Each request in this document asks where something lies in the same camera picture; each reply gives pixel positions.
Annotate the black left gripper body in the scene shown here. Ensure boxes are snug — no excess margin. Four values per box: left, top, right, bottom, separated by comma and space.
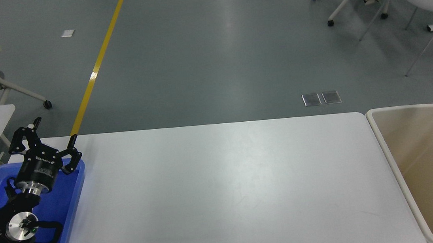
12, 147, 67, 194

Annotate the blue plastic tray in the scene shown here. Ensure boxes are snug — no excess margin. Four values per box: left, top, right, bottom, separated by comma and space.
0, 156, 93, 243

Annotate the silver floor plate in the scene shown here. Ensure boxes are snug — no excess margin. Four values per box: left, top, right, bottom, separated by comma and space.
302, 92, 323, 107
322, 90, 342, 105

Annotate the large pale plastic bin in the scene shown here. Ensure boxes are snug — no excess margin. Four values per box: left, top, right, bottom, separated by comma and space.
365, 103, 433, 243

